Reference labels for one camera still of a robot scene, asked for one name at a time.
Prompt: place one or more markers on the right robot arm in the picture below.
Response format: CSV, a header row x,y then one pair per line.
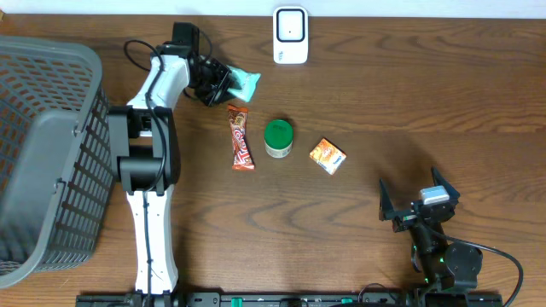
x,y
450,268

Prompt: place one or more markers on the red Top chocolate bar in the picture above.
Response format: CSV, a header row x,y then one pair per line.
x,y
238,123

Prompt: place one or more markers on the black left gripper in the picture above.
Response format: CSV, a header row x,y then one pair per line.
x,y
217,81

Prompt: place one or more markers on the grey plastic basket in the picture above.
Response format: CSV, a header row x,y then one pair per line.
x,y
56,176

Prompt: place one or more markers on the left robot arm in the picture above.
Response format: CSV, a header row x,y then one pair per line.
x,y
145,152

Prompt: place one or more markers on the teal wet wipes pack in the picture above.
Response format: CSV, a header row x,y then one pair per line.
x,y
243,83

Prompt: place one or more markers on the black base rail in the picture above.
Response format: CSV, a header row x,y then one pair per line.
x,y
372,298

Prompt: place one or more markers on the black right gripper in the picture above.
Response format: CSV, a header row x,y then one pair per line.
x,y
405,218

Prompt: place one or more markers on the orange tissue pack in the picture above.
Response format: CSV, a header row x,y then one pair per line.
x,y
328,156

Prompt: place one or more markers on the green lid jar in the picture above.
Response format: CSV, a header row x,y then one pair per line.
x,y
278,138

